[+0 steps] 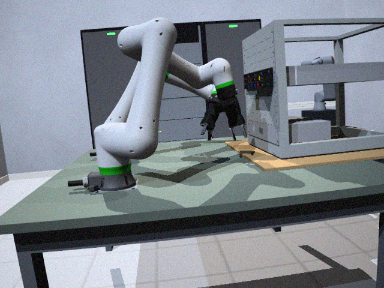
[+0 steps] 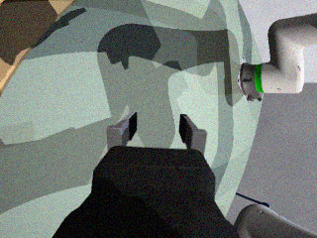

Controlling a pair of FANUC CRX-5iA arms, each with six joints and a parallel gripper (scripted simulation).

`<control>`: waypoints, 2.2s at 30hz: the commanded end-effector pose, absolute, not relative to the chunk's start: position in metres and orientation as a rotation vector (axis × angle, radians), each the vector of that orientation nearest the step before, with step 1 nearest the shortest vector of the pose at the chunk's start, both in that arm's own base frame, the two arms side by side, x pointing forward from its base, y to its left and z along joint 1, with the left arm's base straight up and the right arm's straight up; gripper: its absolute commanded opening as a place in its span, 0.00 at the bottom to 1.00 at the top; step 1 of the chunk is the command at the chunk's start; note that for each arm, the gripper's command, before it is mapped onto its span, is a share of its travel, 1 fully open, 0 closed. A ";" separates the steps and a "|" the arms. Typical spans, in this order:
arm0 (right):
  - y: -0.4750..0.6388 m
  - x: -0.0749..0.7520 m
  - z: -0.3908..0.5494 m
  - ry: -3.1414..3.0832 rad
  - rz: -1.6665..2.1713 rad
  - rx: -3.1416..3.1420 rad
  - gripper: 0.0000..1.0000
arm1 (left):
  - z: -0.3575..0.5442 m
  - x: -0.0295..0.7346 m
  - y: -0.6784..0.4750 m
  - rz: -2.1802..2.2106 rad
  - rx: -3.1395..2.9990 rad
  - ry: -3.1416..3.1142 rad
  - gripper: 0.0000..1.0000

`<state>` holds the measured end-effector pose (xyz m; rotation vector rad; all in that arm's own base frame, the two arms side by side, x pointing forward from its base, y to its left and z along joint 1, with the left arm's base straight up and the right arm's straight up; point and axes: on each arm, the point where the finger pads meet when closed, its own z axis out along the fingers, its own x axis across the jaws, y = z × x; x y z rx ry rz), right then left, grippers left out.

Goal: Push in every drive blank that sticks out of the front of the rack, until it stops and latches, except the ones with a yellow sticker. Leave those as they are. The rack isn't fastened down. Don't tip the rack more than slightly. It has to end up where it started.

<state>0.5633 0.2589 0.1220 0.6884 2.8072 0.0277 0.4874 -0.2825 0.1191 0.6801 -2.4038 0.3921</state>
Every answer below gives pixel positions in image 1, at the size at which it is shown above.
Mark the tan flat board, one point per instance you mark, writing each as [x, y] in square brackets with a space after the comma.
[269, 162]

